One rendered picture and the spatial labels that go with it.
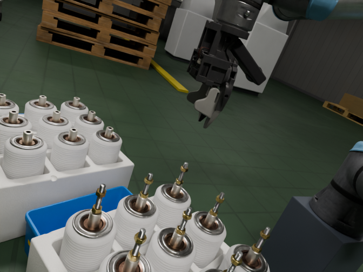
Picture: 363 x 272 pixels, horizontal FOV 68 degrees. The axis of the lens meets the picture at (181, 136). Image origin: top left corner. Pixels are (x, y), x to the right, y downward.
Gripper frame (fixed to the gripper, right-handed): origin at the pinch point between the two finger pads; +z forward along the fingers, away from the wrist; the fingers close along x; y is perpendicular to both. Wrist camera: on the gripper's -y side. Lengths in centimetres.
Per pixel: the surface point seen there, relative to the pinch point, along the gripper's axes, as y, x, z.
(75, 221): 23.8, 12.1, 21.4
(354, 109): -496, -366, 26
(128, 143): 1, -73, 47
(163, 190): 3.6, -1.0, 21.4
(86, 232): 21.8, 14.6, 21.3
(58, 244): 25.9, 9.5, 30.2
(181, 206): -0.2, 4.0, 22.2
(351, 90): -585, -475, -6
